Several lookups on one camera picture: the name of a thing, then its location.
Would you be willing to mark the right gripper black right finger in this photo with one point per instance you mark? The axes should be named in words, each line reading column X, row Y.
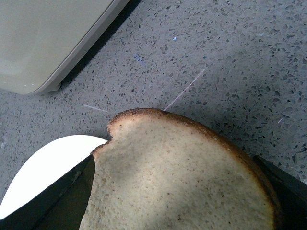
column 291, row 192

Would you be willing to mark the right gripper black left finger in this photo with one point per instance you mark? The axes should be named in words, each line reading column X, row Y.
column 61, row 206

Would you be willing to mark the slice of brown-crust bread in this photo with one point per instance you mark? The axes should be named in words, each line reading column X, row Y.
column 162, row 171

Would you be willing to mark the cream and chrome toaster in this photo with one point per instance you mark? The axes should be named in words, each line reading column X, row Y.
column 41, row 41

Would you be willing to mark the white round plate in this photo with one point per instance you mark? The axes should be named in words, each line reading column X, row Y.
column 46, row 166

